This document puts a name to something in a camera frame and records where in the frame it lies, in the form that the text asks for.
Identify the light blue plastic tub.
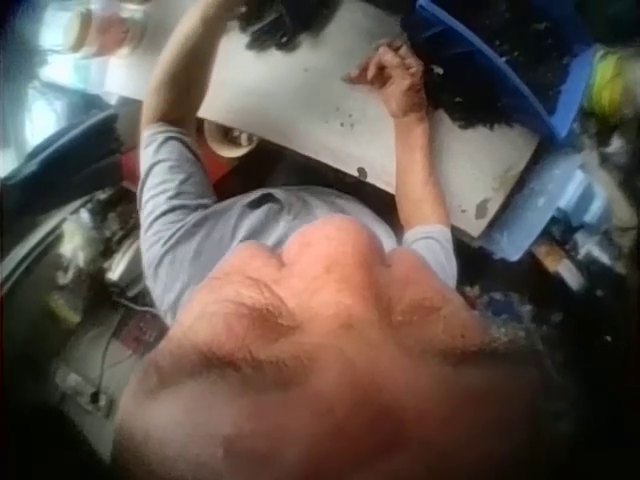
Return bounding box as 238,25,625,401
483,152,609,262

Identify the dark blue bag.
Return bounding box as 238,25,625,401
0,107,124,204

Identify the black cable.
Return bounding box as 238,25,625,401
92,294,166,396

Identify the yellow green bundle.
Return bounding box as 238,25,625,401
582,47,634,117

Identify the beige round bowl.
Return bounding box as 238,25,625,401
201,119,262,159

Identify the person's right hand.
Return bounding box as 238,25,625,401
341,41,430,121

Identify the heap of dark soil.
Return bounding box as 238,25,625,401
417,27,554,132

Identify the row of lidded jars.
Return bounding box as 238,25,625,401
62,3,149,64

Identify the white power strip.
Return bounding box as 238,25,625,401
53,367,114,409

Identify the red container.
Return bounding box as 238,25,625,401
208,149,254,194

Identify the heap of clutter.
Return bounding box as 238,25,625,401
42,192,169,326

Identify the blue plastic crate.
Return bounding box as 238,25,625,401
402,0,599,147

